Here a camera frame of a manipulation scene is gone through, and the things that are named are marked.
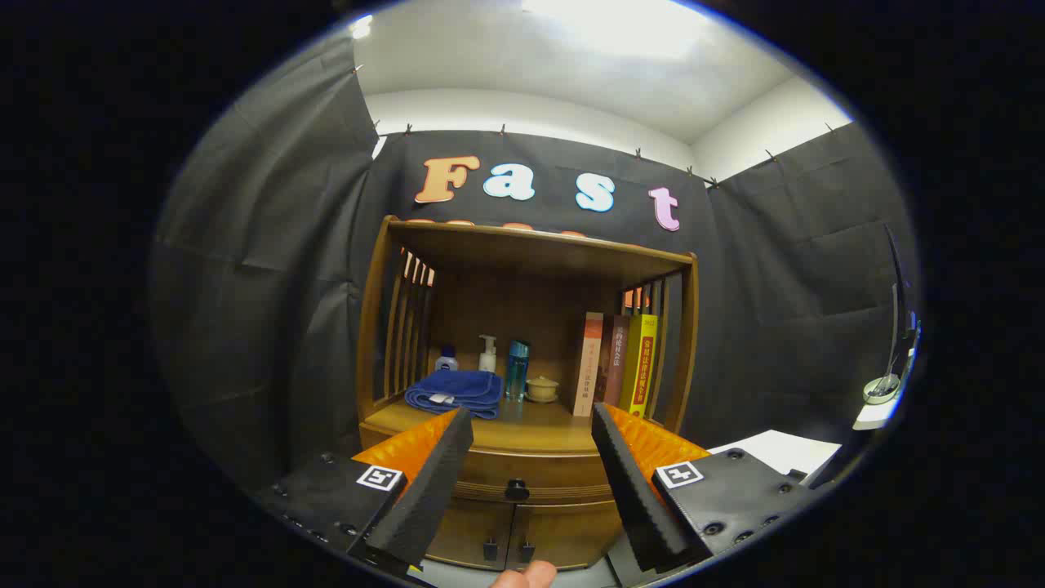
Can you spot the blue folded towel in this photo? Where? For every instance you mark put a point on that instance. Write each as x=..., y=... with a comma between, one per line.
x=457, y=390

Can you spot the wooden cabinet door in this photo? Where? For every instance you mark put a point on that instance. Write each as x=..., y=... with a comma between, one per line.
x=469, y=535
x=563, y=531

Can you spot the brown book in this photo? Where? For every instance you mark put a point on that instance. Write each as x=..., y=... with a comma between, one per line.
x=614, y=359

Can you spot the wooden drawer with black knob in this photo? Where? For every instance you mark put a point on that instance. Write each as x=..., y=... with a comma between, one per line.
x=539, y=469

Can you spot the beige book with orange band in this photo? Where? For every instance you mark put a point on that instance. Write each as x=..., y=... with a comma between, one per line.
x=586, y=367

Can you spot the tall blue glass bottle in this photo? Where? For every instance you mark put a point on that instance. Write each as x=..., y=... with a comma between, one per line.
x=516, y=371

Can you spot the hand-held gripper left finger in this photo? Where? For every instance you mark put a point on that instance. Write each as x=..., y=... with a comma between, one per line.
x=429, y=498

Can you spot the wooden cabinet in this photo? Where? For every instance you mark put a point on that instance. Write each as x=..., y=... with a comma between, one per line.
x=531, y=253

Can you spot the yellow book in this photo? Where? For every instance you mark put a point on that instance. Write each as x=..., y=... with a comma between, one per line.
x=638, y=367

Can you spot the white side shelf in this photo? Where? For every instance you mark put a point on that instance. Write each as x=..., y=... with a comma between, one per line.
x=873, y=415

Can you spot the small white bottle blue cap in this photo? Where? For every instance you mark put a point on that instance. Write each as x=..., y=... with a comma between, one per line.
x=446, y=362

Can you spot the white table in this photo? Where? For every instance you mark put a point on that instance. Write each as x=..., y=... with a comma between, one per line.
x=784, y=451

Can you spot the yellow lidded tea bowl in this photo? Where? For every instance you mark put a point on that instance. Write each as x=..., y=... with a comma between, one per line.
x=541, y=389

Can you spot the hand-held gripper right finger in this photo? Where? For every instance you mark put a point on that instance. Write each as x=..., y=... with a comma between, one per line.
x=641, y=506

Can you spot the white pump bottle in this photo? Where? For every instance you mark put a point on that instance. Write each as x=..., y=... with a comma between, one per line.
x=487, y=359

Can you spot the wooden countertop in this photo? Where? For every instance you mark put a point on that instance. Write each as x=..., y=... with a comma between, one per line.
x=539, y=425

